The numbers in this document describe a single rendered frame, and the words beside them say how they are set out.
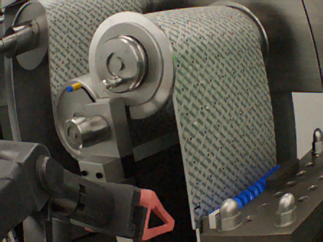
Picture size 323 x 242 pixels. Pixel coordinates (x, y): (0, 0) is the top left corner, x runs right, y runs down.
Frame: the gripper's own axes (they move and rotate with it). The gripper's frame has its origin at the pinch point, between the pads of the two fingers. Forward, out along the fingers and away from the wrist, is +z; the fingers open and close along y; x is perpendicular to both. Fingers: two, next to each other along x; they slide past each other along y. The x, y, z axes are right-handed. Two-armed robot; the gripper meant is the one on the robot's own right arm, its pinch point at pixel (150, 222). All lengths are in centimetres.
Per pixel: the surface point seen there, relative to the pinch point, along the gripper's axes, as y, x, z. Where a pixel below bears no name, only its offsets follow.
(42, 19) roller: -26.0, 29.9, -8.1
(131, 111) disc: -6.3, 14.4, 0.1
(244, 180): 0.2, 9.7, 18.5
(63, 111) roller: -21.4, 15.3, 0.5
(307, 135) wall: -117, 90, 267
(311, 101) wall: -110, 109, 255
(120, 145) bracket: -7.0, 10.1, 0.0
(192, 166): 0.3, 8.9, 5.3
